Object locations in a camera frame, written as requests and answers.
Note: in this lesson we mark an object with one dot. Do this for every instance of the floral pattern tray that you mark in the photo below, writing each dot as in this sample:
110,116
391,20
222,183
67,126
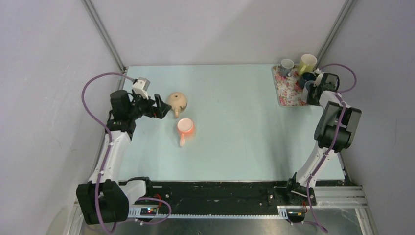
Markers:
288,89

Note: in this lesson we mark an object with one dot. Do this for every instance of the aluminium frame rail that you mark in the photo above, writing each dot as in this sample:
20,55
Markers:
342,197

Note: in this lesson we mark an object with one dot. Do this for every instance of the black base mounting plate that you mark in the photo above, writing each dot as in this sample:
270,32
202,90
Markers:
214,198

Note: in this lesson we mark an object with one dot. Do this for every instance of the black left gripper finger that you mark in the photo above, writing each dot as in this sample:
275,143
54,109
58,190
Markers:
160,103
161,112

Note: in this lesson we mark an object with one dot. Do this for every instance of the grey blue mug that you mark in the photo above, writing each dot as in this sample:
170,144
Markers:
286,68

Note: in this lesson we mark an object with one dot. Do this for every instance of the orange mug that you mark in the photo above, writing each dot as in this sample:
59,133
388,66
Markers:
186,130

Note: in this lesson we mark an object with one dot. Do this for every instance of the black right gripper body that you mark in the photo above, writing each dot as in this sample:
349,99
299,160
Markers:
311,99

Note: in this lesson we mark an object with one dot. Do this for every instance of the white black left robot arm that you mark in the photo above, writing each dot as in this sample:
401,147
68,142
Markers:
110,155

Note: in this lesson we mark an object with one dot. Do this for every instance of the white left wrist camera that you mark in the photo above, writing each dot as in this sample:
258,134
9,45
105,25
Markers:
140,87

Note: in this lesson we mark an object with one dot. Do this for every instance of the white translucent mug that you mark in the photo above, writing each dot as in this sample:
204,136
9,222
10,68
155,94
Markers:
305,92

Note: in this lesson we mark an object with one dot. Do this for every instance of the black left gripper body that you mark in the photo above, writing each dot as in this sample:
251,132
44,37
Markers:
141,107

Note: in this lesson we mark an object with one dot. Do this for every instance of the dark blue mug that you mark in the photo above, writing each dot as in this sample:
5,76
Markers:
307,76

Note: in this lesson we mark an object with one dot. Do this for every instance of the yellow mug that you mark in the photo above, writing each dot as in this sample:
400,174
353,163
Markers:
307,64

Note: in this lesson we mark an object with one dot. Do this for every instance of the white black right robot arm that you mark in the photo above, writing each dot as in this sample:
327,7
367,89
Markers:
335,131

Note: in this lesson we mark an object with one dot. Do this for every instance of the tan ceramic mug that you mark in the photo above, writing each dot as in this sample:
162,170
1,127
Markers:
178,102

